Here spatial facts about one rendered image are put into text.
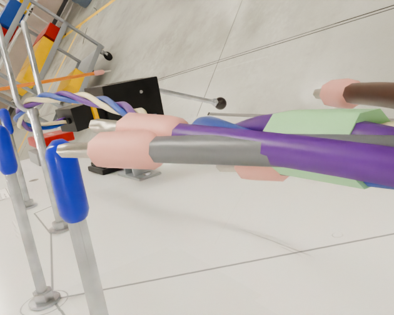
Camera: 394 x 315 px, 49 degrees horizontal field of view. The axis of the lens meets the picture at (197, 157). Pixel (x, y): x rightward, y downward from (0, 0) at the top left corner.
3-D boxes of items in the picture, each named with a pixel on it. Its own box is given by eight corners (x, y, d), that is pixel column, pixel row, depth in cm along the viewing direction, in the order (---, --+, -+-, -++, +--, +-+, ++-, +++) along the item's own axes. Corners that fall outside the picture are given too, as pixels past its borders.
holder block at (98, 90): (165, 118, 41) (157, 75, 40) (111, 132, 38) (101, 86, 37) (143, 117, 44) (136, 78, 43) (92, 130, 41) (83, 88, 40)
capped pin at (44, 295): (22, 307, 21) (-29, 130, 19) (47, 291, 22) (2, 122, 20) (42, 313, 20) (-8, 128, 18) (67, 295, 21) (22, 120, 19)
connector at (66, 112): (122, 115, 39) (116, 94, 39) (74, 132, 36) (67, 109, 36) (105, 116, 41) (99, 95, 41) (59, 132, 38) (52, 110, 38)
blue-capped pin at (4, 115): (39, 205, 37) (14, 106, 35) (22, 210, 37) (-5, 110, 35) (35, 202, 39) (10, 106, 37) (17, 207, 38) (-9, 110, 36)
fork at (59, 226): (70, 220, 32) (22, 22, 29) (79, 226, 30) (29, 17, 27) (44, 230, 31) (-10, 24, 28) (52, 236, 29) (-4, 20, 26)
